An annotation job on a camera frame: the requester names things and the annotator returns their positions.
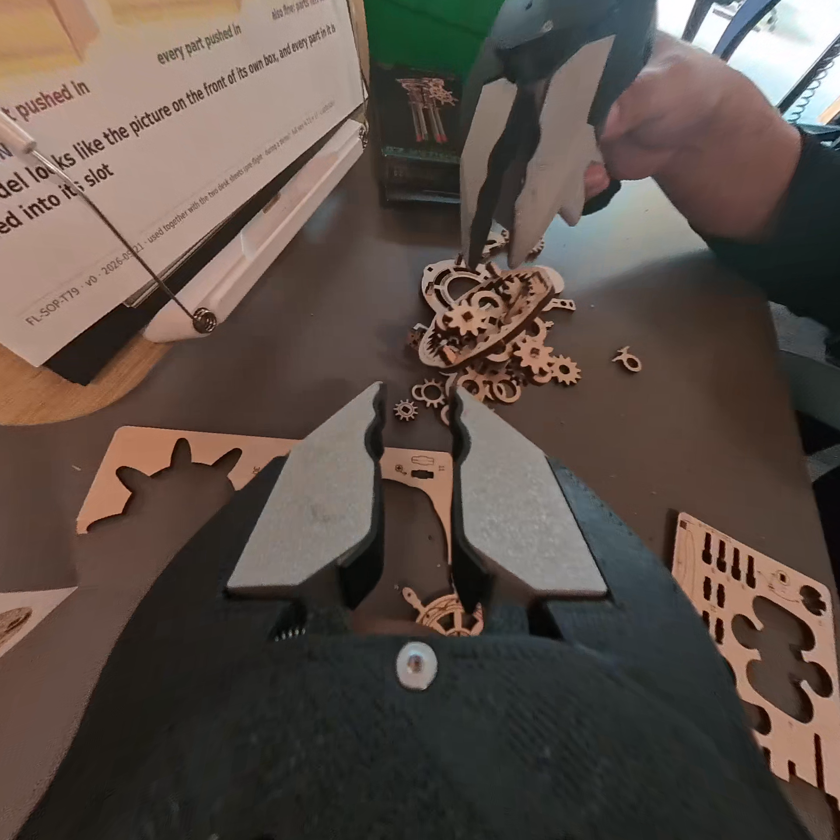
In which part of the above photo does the green storage bin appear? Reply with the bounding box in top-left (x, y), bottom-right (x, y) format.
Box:
top-left (363, 0), bottom-right (508, 83)

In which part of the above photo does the wooden sheet offcut strip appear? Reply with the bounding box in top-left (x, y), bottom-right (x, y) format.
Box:
top-left (75, 425), bottom-right (455, 578)

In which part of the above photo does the instruction sheet on stand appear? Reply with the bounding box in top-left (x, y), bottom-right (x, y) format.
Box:
top-left (0, 0), bottom-right (374, 427)

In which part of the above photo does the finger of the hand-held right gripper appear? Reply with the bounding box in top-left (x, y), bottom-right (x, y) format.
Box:
top-left (458, 77), bottom-right (522, 265)
top-left (508, 33), bottom-right (618, 270)

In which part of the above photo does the folded instruction booklet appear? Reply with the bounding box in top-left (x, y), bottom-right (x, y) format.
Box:
top-left (0, 586), bottom-right (80, 657)

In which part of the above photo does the wire clip with white tip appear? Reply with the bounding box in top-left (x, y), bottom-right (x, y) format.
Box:
top-left (354, 39), bottom-right (370, 143)
top-left (0, 118), bottom-right (219, 336)

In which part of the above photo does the black product box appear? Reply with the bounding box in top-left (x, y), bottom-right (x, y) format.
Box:
top-left (369, 62), bottom-right (483, 207)

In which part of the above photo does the wooden ship wheel part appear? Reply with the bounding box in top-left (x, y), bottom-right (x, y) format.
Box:
top-left (402, 586), bottom-right (485, 637)

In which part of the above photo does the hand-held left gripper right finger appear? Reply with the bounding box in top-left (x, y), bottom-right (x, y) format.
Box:
top-left (449, 390), bottom-right (610, 614)

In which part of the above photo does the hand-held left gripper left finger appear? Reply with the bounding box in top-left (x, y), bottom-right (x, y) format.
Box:
top-left (226, 381), bottom-right (388, 608)

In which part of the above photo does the wooden gear shaft assembly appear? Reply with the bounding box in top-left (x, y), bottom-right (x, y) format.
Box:
top-left (408, 282), bottom-right (583, 424)

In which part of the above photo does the person's right hand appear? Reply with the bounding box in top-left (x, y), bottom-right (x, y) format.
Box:
top-left (583, 33), bottom-right (806, 245)

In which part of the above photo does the white sheet holder bar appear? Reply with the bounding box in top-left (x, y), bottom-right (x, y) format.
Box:
top-left (144, 121), bottom-right (367, 343)

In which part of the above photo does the person's right forearm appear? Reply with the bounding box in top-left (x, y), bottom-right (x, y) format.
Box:
top-left (689, 125), bottom-right (840, 329)

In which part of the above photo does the punched wooden part sheet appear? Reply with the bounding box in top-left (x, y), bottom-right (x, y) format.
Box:
top-left (671, 512), bottom-right (840, 788)

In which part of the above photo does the printed instruction sheet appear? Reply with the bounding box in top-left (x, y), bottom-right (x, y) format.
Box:
top-left (0, 0), bottom-right (366, 368)

